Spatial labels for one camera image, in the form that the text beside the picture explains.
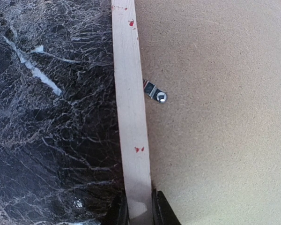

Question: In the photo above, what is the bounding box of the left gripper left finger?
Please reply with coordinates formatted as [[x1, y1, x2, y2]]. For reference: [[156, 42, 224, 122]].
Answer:
[[101, 193, 129, 225]]

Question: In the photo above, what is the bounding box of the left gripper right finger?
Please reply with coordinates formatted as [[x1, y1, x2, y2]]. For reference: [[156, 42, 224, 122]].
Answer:
[[152, 189, 181, 225]]

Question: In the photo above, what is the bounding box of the brown cardboard backing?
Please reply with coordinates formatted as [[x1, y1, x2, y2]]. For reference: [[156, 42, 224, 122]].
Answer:
[[135, 0, 281, 225]]

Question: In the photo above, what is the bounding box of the red wooden picture frame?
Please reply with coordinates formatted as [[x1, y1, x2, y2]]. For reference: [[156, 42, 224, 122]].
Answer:
[[111, 0, 153, 225]]

